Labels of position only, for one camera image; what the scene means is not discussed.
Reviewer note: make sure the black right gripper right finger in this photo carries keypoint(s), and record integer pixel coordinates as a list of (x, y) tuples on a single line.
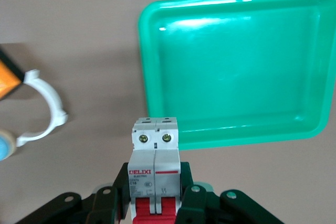
[(204, 203)]

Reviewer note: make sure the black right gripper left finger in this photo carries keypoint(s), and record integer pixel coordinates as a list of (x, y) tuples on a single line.
[(102, 203)]

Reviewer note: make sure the white red circuit breaker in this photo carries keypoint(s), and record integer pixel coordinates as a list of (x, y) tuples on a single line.
[(155, 166)]

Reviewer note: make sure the blue dome buzzer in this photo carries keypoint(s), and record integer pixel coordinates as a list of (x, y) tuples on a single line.
[(6, 144)]

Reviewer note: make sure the small white curved clip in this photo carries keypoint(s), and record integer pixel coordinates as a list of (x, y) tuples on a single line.
[(50, 103)]

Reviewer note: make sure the green plastic tray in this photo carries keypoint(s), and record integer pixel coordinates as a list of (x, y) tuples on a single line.
[(236, 69)]

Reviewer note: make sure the orange box with hole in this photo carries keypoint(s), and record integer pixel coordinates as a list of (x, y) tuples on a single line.
[(8, 79)]

